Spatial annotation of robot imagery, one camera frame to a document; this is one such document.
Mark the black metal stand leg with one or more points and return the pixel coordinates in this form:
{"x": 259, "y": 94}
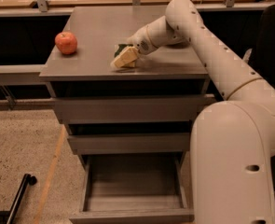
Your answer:
{"x": 7, "y": 217}

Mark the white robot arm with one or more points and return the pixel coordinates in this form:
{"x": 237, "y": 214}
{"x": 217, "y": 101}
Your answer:
{"x": 232, "y": 141}

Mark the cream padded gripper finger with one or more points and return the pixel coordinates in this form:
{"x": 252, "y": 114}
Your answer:
{"x": 124, "y": 58}

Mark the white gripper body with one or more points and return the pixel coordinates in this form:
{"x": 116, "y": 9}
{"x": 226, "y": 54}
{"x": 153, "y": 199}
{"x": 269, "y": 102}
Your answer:
{"x": 141, "y": 42}

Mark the red apple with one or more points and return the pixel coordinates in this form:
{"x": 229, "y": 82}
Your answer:
{"x": 66, "y": 43}

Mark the grey middle drawer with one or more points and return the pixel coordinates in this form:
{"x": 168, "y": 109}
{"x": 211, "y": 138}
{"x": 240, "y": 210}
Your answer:
{"x": 129, "y": 143}

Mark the grey drawer cabinet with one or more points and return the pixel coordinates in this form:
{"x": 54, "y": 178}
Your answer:
{"x": 174, "y": 70}

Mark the grey top drawer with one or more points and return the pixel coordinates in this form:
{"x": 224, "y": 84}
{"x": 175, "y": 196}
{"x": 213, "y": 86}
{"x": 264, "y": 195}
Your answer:
{"x": 131, "y": 109}

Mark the grey open bottom drawer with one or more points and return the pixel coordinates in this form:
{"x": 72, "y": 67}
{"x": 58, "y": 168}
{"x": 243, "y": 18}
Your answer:
{"x": 133, "y": 189}

